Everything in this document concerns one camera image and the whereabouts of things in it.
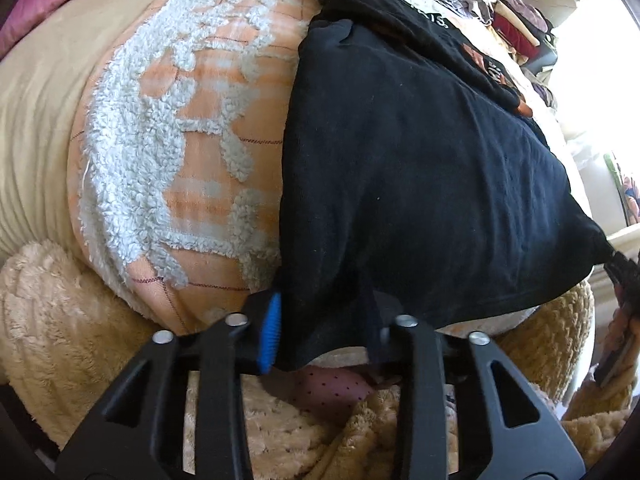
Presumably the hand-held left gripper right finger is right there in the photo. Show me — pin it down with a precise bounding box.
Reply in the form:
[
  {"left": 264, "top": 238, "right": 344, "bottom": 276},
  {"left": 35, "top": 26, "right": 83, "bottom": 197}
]
[{"left": 370, "top": 315, "right": 586, "bottom": 480}]

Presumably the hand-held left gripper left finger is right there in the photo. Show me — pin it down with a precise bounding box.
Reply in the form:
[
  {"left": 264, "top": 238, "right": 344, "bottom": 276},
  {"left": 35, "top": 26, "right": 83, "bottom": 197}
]
[{"left": 55, "top": 292, "right": 282, "bottom": 480}]

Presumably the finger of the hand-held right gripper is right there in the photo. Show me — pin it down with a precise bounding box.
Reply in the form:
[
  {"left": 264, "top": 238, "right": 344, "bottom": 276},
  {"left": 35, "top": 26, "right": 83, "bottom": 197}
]
[
  {"left": 595, "top": 310, "right": 640, "bottom": 388},
  {"left": 603, "top": 251, "right": 640, "bottom": 307}
]

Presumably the black long-sleeved sweater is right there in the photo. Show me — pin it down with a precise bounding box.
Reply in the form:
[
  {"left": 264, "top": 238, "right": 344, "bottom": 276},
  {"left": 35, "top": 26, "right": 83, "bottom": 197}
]
[{"left": 272, "top": 0, "right": 621, "bottom": 373}]

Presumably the pile of folded clothes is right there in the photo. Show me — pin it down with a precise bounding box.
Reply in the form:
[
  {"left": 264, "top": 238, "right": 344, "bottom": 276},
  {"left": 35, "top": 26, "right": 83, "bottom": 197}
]
[{"left": 440, "top": 0, "right": 568, "bottom": 111}]

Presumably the pink dotted cloth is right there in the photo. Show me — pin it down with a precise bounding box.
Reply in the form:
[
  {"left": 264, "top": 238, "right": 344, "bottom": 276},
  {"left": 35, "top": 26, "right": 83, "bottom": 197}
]
[{"left": 295, "top": 365, "right": 386, "bottom": 426}]

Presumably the beige fuzzy blanket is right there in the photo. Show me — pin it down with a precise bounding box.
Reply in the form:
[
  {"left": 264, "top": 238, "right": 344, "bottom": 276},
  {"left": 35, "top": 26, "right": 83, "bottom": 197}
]
[{"left": 0, "top": 240, "right": 640, "bottom": 480}]

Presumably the orange and white fleece blanket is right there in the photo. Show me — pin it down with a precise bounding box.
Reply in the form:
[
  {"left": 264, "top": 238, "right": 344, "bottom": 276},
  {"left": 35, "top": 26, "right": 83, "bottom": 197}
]
[{"left": 67, "top": 0, "right": 536, "bottom": 336}]

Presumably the beige bed sheet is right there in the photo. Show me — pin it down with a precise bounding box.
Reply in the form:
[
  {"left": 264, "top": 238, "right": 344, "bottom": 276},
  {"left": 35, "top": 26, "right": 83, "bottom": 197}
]
[{"left": 0, "top": 0, "right": 211, "bottom": 261}]

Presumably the pink duvet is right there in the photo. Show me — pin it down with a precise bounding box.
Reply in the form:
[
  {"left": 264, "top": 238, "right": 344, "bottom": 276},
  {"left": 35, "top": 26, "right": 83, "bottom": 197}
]
[{"left": 0, "top": 0, "right": 151, "bottom": 58}]

